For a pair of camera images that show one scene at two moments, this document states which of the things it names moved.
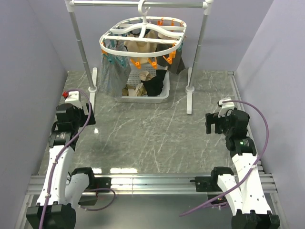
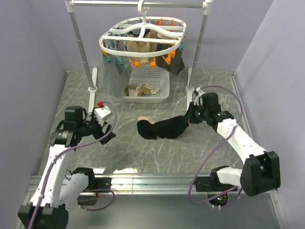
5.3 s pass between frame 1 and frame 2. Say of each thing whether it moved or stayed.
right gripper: moved
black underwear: moved
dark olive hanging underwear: stayed
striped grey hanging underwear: stayed
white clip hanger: stayed
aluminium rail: stayed
